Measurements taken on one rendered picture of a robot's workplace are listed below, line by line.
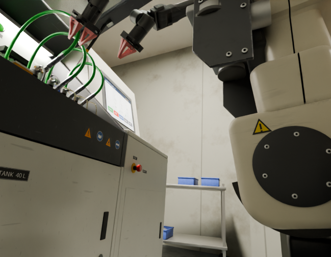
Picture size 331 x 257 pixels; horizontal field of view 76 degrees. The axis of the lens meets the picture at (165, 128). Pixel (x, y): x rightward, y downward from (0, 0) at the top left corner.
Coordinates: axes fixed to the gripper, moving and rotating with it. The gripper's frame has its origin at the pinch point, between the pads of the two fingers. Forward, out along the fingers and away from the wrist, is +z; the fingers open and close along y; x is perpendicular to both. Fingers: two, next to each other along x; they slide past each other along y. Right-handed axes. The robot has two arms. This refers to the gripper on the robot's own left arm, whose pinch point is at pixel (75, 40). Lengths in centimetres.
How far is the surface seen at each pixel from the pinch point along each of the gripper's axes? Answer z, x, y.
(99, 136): 23.0, 30.5, -8.4
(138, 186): 44, 41, -46
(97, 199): 41, 46, -10
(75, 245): 49, 55, 1
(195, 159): 58, -1, -261
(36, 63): 26.8, -39.6, -14.0
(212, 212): 93, 66, -250
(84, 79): 19.1, -22.1, -31.6
